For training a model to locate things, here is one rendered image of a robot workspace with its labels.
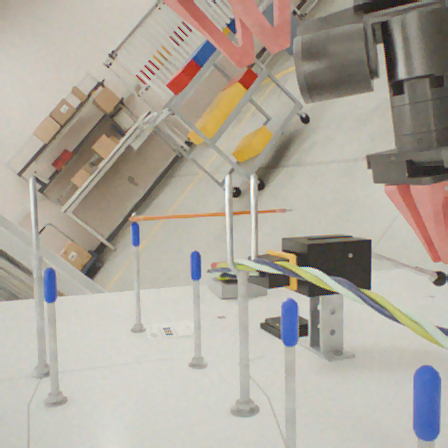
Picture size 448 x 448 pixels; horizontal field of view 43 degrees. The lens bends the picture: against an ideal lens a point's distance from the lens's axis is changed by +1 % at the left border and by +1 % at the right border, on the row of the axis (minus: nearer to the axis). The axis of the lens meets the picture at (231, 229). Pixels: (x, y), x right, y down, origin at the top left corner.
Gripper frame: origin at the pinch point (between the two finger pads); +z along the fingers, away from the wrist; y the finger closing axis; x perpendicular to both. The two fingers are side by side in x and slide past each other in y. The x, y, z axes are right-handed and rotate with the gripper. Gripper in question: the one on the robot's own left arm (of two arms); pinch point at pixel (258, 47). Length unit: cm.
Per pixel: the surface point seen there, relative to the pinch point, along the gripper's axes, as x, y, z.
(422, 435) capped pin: -13.0, 24.3, 12.1
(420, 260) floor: 109, -144, 102
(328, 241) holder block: -1.5, 1.3, 14.7
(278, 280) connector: -6.4, 1.3, 15.3
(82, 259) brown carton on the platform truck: 26, -727, 144
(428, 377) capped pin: -12.1, 24.4, 10.6
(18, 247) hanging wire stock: -22, -74, 14
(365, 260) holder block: 0.6, 1.7, 17.5
